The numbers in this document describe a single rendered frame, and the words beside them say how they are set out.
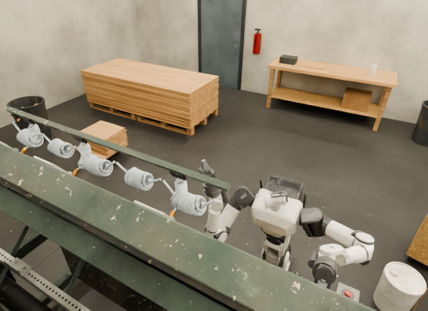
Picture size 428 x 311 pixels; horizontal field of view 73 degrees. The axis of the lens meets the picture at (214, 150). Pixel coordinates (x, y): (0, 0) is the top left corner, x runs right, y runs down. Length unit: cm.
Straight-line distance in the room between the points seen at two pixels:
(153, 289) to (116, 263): 15
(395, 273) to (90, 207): 255
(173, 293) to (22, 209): 71
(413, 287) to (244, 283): 239
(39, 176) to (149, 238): 44
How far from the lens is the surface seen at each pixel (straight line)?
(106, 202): 85
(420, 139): 591
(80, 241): 113
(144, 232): 77
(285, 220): 167
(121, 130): 455
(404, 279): 300
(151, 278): 97
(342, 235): 161
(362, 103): 592
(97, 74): 593
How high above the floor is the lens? 248
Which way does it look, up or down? 32 degrees down
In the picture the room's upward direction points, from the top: 1 degrees clockwise
